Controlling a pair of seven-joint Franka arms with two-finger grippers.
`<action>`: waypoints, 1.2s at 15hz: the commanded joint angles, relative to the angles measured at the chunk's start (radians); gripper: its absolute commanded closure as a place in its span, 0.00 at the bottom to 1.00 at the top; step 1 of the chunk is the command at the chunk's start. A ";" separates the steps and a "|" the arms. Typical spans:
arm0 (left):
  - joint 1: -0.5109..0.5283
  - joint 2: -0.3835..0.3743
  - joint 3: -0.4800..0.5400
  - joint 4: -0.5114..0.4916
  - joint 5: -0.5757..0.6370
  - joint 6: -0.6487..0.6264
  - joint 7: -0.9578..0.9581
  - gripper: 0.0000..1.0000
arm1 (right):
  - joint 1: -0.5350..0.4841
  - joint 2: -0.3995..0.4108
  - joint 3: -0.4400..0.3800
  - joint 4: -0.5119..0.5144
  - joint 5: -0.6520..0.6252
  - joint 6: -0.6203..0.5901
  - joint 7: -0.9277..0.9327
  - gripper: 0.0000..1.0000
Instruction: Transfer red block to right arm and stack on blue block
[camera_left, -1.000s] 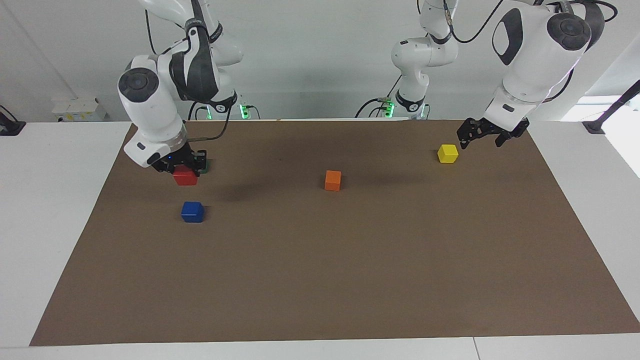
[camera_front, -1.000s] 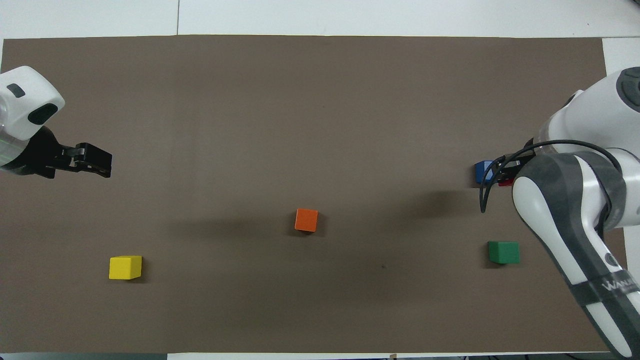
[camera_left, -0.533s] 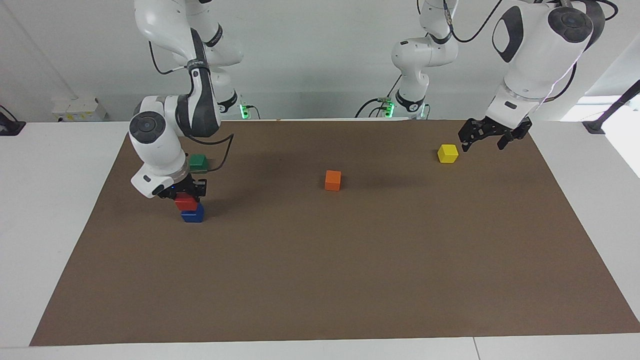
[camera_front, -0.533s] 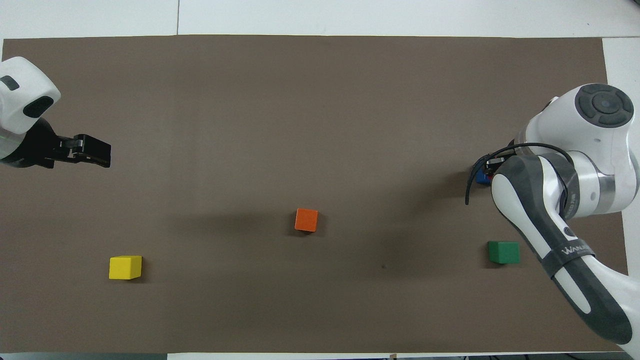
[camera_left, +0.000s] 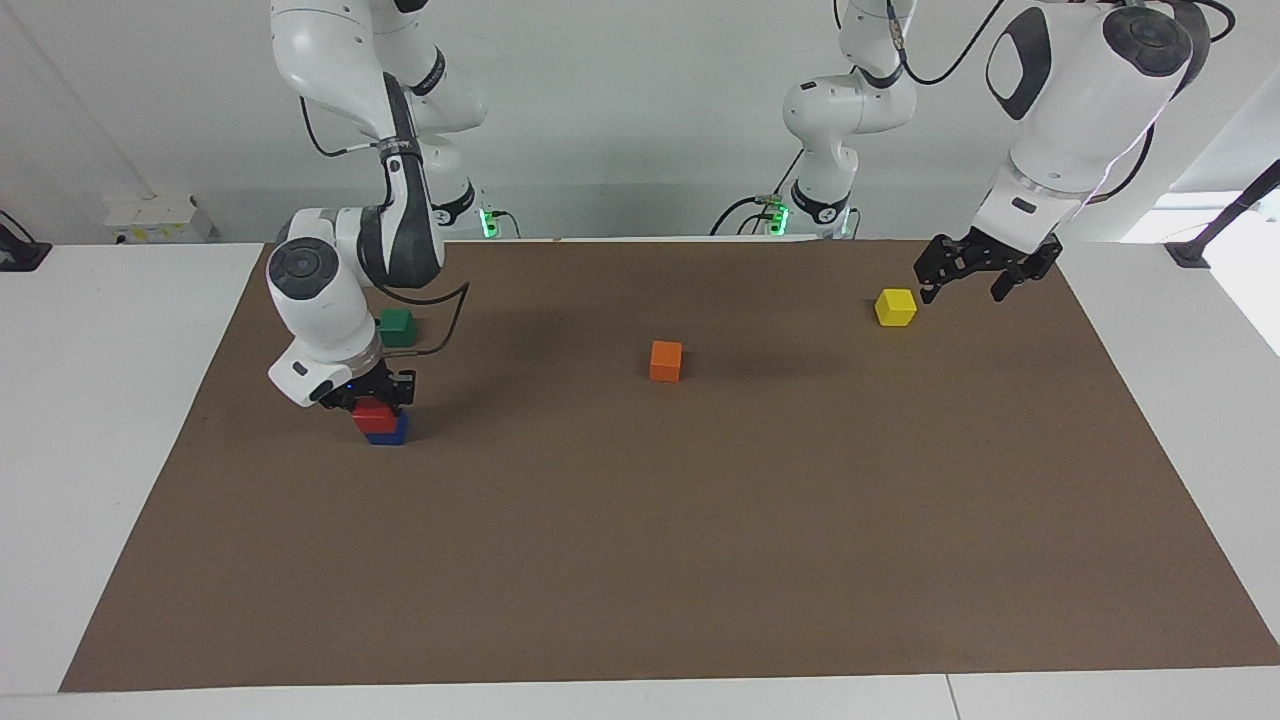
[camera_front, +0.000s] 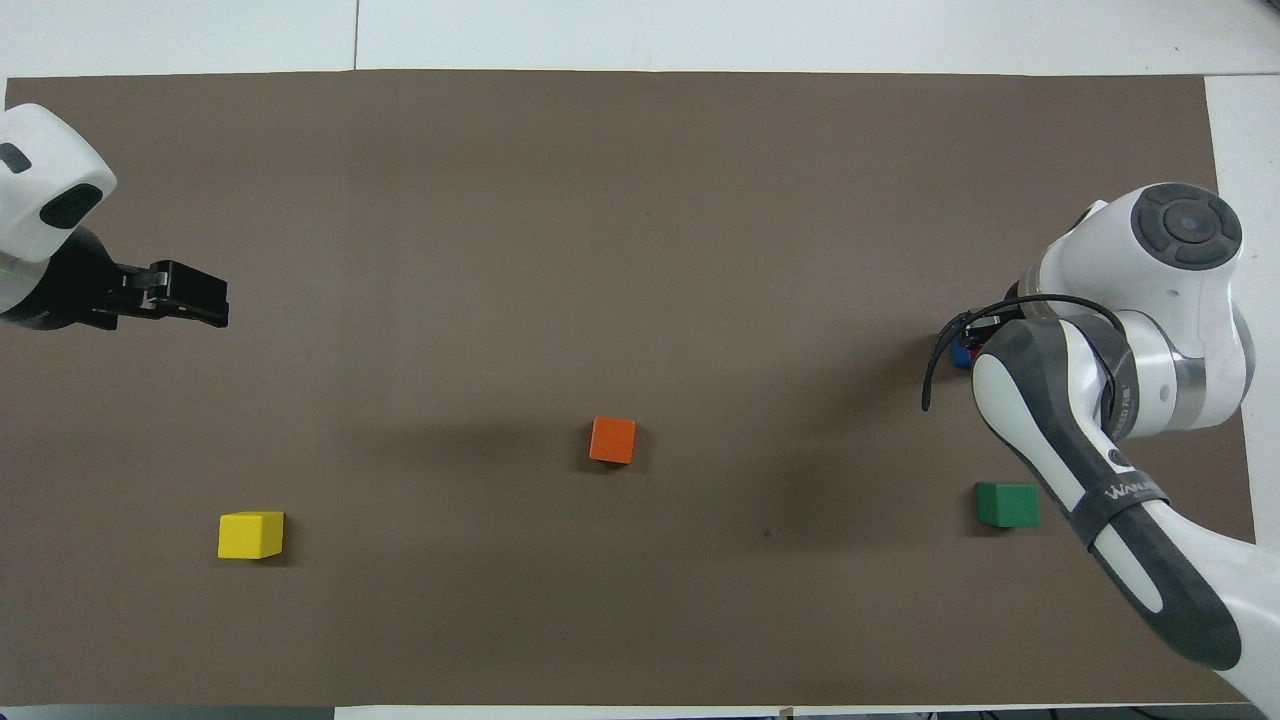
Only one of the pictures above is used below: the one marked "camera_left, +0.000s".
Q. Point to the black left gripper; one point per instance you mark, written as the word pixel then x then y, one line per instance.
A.
pixel 985 255

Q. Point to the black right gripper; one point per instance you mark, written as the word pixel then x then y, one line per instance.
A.
pixel 375 385

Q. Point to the red wooden block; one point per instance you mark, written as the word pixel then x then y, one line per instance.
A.
pixel 375 415

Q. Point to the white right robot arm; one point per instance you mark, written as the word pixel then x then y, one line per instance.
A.
pixel 320 300

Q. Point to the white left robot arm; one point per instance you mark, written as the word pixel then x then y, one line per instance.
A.
pixel 1070 100

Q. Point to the blue wooden block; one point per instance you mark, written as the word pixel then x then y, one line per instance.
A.
pixel 388 437

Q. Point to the green wooden block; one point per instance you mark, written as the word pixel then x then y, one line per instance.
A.
pixel 398 328

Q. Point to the yellow wooden block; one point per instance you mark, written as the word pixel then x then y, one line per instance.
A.
pixel 895 308

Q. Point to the orange wooden block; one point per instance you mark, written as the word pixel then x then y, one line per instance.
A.
pixel 666 362

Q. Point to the black angled stand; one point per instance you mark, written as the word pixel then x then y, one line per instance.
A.
pixel 1215 225

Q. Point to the white box with yellow label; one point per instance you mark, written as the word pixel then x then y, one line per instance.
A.
pixel 160 220

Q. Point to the brown table mat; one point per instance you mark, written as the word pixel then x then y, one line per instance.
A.
pixel 640 520

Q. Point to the black table clamp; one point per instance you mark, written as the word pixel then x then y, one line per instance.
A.
pixel 20 255

